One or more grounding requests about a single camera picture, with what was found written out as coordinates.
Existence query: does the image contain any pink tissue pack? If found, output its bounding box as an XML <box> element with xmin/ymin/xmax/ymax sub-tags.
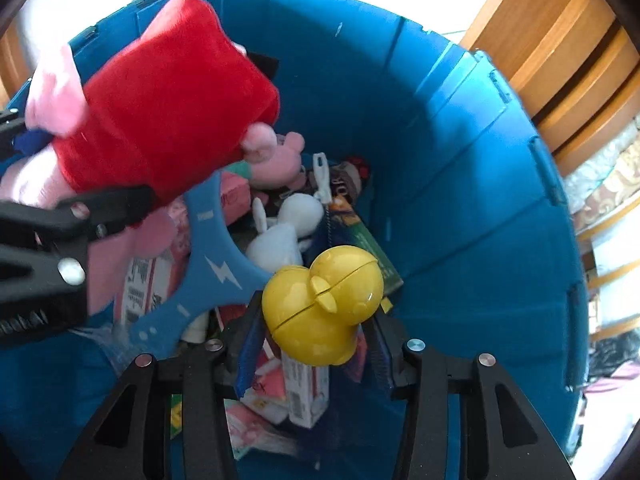
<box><xmin>225</xmin><ymin>350</ymin><xmax>291</xmax><ymax>461</ymax></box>
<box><xmin>165</xmin><ymin>205</ymin><xmax>193</xmax><ymax>271</ymax></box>
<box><xmin>220</xmin><ymin>170</ymin><xmax>251</xmax><ymax>221</ymax></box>

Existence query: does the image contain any blue plastic crate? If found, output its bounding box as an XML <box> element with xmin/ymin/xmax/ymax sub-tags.
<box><xmin>0</xmin><ymin>0</ymin><xmax>591</xmax><ymax>480</ymax></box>

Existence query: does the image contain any patterned floral curtain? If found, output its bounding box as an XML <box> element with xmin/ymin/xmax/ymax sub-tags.
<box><xmin>565</xmin><ymin>115</ymin><xmax>640</xmax><ymax>241</ymax></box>

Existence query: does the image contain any dark printed packet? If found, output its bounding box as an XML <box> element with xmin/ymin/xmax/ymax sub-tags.
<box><xmin>330</xmin><ymin>157</ymin><xmax>373</xmax><ymax>206</ymax></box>

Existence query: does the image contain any blue boomerang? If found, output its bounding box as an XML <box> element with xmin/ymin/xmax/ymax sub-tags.
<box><xmin>127</xmin><ymin>170</ymin><xmax>273</xmax><ymax>361</ymax></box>

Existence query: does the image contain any red dress pig plush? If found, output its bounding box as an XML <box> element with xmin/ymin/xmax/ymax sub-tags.
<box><xmin>0</xmin><ymin>0</ymin><xmax>281</xmax><ymax>311</ymax></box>

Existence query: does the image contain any yellow duck mold clip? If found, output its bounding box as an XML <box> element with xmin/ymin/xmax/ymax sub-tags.
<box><xmin>261</xmin><ymin>245</ymin><xmax>385</xmax><ymax>367</ymax></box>

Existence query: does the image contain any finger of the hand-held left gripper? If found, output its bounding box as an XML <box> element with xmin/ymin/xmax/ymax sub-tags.
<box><xmin>0</xmin><ymin>107</ymin><xmax>51</xmax><ymax>157</ymax></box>
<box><xmin>0</xmin><ymin>184</ymin><xmax>157</xmax><ymax>287</ymax></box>

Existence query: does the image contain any small white bottle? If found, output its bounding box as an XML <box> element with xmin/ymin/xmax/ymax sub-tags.
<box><xmin>180</xmin><ymin>310</ymin><xmax>211</xmax><ymax>343</ymax></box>

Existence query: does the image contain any wooden furniture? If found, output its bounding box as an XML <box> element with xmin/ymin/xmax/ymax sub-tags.
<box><xmin>459</xmin><ymin>0</ymin><xmax>640</xmax><ymax>176</ymax></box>

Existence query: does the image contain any white red medicine box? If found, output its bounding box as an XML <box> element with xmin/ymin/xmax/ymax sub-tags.
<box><xmin>280</xmin><ymin>350</ymin><xmax>332</xmax><ymax>430</ymax></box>
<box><xmin>114</xmin><ymin>255</ymin><xmax>188</xmax><ymax>331</ymax></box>

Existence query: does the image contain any dark green printed box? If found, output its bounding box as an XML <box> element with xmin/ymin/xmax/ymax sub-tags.
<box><xmin>330</xmin><ymin>195</ymin><xmax>405</xmax><ymax>311</ymax></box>

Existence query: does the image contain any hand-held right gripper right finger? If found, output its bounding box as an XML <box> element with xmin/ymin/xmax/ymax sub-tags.
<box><xmin>361</xmin><ymin>309</ymin><xmax>576</xmax><ymax>480</ymax></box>

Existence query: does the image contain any dark patterned cloth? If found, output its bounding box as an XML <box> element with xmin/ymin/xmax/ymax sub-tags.
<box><xmin>587</xmin><ymin>332</ymin><xmax>640</xmax><ymax>391</ymax></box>

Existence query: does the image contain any pink pig plush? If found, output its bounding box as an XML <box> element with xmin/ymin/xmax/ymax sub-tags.
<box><xmin>247</xmin><ymin>131</ymin><xmax>307</xmax><ymax>191</ymax></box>

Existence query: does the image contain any white rabbit plush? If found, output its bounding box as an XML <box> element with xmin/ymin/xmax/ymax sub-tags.
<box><xmin>245</xmin><ymin>192</ymin><xmax>326</xmax><ymax>273</ymax></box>

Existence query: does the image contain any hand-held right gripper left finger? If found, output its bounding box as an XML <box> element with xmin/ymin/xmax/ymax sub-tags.
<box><xmin>57</xmin><ymin>304</ymin><xmax>267</xmax><ymax>480</ymax></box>

